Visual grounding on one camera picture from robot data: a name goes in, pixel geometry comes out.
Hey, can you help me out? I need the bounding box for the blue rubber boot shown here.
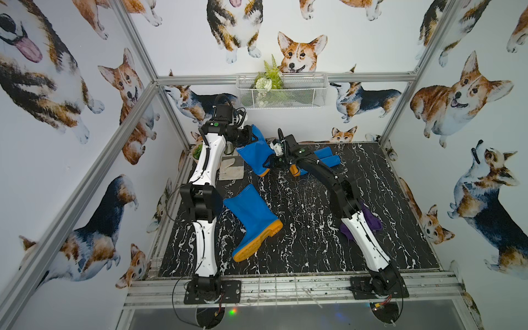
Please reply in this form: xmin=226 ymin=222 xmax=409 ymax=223
xmin=236 ymin=125 xmax=276 ymax=177
xmin=224 ymin=184 xmax=283 ymax=263
xmin=290 ymin=147 xmax=341 ymax=177

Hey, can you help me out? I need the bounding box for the purple cloth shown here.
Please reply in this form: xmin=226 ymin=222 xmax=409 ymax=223
xmin=340 ymin=201 xmax=383 ymax=242

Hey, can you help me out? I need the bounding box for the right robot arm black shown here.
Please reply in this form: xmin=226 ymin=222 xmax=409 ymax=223
xmin=266 ymin=130 xmax=404 ymax=296

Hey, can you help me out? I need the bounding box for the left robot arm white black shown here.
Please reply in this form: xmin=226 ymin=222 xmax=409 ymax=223
xmin=180 ymin=122 xmax=253 ymax=301

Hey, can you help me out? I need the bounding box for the white grey work glove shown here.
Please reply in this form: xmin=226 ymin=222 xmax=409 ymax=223
xmin=218 ymin=148 xmax=245 ymax=181

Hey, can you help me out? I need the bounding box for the green plant in pink pot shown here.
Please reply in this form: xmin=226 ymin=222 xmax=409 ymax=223
xmin=192 ymin=144 xmax=203 ymax=161

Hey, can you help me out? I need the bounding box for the pink ribbed plant pot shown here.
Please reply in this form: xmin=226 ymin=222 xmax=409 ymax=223
xmin=191 ymin=143 xmax=203 ymax=163

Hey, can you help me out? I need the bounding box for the fern and white flower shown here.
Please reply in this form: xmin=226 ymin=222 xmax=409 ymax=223
xmin=252 ymin=56 xmax=284 ymax=107

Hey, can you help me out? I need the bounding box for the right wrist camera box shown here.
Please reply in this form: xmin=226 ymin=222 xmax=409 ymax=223
xmin=269 ymin=128 xmax=287 ymax=157

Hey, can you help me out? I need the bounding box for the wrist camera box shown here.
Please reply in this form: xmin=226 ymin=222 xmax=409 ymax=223
xmin=212 ymin=93 xmax=247 ymax=127
xmin=269 ymin=128 xmax=287 ymax=157

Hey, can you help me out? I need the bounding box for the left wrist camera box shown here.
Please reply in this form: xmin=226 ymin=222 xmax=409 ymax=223
xmin=212 ymin=93 xmax=247 ymax=127

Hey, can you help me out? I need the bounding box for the white wire wall basket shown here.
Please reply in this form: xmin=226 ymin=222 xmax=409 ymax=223
xmin=236 ymin=73 xmax=329 ymax=109

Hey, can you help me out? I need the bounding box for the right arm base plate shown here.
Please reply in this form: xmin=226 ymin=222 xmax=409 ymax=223
xmin=347 ymin=276 xmax=410 ymax=300

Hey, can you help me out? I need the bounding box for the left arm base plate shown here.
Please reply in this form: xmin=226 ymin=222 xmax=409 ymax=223
xmin=184 ymin=277 xmax=241 ymax=305

